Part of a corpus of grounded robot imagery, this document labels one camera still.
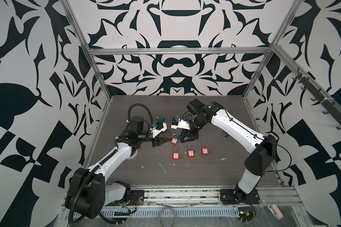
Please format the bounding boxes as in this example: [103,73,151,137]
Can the red padlock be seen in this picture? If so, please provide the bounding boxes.
[170,133,179,146]
[172,146,180,160]
[201,142,209,156]
[187,144,195,158]

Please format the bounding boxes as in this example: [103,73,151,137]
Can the red padlock front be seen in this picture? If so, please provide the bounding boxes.
[172,146,180,160]

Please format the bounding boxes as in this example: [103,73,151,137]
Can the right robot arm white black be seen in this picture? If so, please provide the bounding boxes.
[171,98,278,196]

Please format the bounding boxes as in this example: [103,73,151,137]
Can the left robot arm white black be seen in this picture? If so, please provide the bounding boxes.
[64,104,168,226]

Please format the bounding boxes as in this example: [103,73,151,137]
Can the tape roll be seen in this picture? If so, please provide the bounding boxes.
[128,150,138,159]

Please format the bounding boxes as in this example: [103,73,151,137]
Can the small circuit board right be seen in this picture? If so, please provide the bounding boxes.
[238,207,256,223]

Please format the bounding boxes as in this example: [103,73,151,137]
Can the pink white clip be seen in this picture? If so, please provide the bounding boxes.
[268,204,284,220]

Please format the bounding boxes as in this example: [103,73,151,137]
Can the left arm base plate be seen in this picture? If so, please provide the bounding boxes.
[126,190,145,206]

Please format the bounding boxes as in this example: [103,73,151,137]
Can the coiled grey cable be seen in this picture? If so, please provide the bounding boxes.
[158,206,178,227]

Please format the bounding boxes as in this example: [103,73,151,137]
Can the white slotted cable duct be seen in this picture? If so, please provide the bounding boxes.
[100,207,239,218]

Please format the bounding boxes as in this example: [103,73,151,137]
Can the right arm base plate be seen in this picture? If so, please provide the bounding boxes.
[219,189,260,205]

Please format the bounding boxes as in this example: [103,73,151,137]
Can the aluminium frame crossbar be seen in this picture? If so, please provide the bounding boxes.
[88,47,271,56]

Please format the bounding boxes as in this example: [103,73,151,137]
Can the grey hook rail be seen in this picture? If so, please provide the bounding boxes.
[292,68,341,137]

